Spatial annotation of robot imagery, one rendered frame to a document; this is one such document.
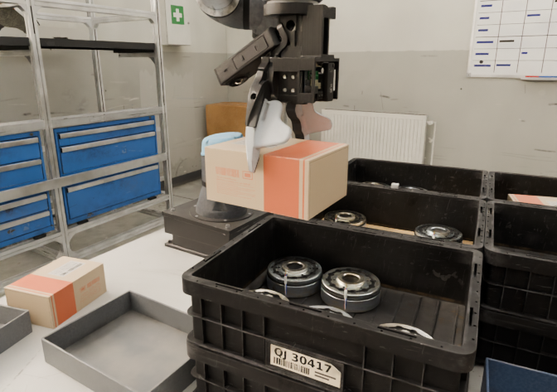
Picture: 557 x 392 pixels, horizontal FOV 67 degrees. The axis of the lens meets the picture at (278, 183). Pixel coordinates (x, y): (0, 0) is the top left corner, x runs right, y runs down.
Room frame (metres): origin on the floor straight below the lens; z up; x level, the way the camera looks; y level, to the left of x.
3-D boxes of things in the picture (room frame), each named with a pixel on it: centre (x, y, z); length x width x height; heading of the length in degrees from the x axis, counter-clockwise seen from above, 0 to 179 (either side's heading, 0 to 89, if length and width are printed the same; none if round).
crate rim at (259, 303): (0.60, -0.10, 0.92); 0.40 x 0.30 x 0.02; 64
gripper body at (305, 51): (0.56, -0.02, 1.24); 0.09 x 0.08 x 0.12; 58
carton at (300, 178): (0.58, 0.00, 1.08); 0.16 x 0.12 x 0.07; 58
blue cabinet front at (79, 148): (2.60, 1.03, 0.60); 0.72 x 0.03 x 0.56; 148
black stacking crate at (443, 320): (0.60, -0.10, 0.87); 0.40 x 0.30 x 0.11; 64
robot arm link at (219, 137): (1.19, 0.15, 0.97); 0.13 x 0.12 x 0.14; 93
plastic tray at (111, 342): (0.68, 0.26, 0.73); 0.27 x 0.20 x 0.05; 59
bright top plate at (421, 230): (0.89, -0.36, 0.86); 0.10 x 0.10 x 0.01
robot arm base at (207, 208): (1.19, 0.17, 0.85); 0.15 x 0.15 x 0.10
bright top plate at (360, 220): (0.99, -0.17, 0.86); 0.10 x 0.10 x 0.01
